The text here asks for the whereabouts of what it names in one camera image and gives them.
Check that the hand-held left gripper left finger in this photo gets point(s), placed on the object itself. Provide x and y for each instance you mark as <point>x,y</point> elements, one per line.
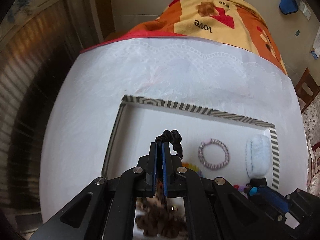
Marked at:
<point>155,166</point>

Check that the white tray with striped rim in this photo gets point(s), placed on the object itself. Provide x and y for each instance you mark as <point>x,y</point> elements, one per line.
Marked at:
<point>155,120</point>

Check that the white tablecloth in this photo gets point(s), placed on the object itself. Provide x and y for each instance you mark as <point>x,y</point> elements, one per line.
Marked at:
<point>87,92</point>

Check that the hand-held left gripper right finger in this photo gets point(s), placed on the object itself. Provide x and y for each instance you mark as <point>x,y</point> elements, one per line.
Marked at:
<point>165,166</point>

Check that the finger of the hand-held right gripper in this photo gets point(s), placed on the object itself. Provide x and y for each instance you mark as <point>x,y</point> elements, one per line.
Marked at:
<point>272,196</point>

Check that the leopard print scrunchie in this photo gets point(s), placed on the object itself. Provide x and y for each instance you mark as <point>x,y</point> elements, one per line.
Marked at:
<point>160,220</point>

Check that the black scrunchie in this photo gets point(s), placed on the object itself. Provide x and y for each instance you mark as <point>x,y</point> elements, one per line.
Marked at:
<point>172,137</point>

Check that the orange printed blanket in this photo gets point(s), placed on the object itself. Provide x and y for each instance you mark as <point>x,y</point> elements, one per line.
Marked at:
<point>205,12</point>

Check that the wooden chair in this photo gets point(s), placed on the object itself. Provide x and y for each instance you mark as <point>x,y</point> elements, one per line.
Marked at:
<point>306,90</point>

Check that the floral cloth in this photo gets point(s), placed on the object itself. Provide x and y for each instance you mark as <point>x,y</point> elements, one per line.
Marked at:
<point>313,135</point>

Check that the light blue fluffy scrunchie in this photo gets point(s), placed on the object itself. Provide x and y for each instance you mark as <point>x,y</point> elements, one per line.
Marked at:
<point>257,155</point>

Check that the blue bag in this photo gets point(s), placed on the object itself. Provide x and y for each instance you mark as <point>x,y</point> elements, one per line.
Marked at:
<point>288,1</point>

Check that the wooden slatted shutter door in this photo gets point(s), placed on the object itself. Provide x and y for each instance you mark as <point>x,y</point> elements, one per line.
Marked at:
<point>30,80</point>

